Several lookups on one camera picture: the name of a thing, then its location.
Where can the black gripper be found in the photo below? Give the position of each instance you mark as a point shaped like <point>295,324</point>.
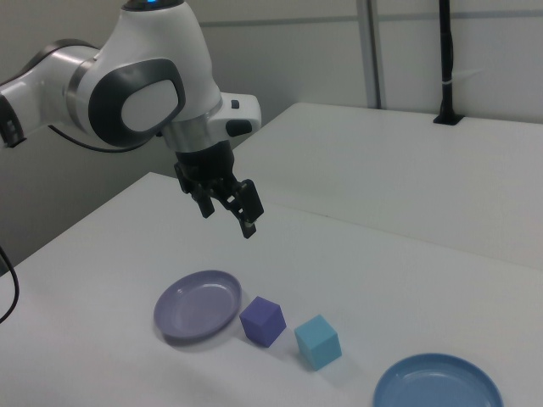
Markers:
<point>205,167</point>

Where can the purple cube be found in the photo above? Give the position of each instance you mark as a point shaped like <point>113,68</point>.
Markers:
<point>261,322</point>

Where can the light blue cube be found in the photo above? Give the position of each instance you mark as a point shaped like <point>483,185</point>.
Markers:
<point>318,343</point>

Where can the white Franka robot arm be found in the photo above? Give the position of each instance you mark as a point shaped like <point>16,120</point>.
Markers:
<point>157,55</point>

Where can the purple plate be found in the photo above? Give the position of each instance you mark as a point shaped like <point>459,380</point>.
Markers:
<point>195,307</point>

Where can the black pole with base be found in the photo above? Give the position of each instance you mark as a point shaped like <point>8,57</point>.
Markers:
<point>446,51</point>

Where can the blue plate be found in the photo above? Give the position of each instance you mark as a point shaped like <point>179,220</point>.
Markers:
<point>437,383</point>

